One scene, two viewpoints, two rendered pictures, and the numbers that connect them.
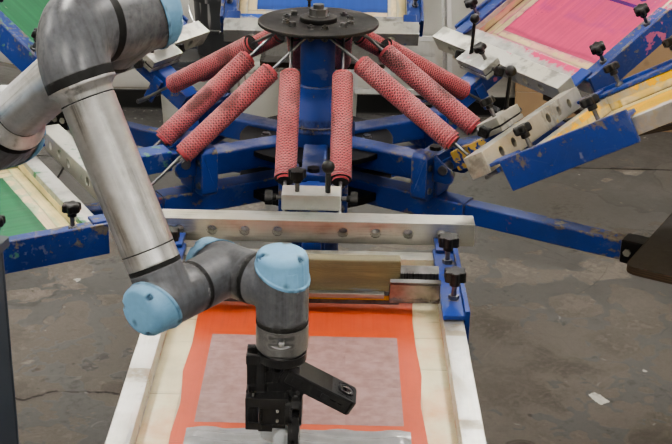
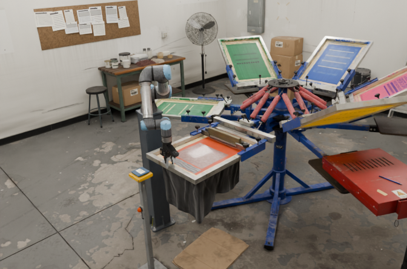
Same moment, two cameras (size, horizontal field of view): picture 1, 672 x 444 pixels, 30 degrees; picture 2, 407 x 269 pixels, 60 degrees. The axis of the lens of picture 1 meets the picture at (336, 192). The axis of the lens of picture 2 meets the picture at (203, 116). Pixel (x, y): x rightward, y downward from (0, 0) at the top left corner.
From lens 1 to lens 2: 1.87 m
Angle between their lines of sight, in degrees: 44
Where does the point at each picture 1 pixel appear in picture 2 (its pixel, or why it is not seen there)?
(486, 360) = not seen: hidden behind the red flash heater
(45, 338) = not seen: hidden behind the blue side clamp
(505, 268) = not seen: hidden behind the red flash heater
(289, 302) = (163, 131)
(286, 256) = (164, 122)
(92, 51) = (144, 77)
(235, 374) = (191, 149)
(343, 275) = (229, 139)
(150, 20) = (159, 74)
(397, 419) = (202, 167)
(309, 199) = (244, 122)
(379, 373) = (214, 159)
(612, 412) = (376, 219)
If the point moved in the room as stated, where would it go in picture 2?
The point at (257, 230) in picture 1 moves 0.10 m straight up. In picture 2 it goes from (231, 126) to (231, 116)
